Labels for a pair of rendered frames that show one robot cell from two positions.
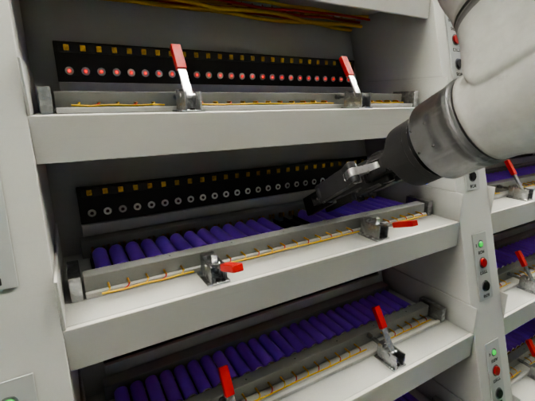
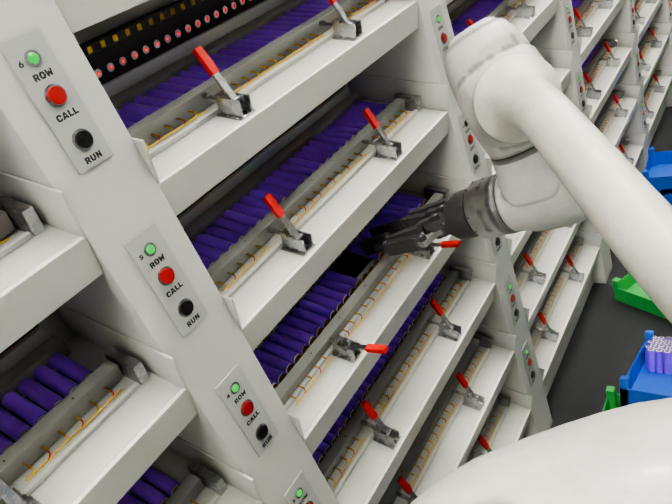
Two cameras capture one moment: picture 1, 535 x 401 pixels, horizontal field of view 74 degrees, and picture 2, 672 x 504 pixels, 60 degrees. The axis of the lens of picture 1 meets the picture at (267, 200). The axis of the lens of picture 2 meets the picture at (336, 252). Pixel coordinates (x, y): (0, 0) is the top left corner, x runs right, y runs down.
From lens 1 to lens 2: 0.58 m
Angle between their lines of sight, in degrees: 30
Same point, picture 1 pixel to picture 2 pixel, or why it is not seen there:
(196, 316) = (353, 385)
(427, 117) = (480, 212)
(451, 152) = (498, 232)
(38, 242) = (275, 401)
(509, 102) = (532, 220)
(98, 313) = (307, 418)
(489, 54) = (519, 194)
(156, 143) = (299, 291)
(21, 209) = (261, 389)
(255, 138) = (345, 240)
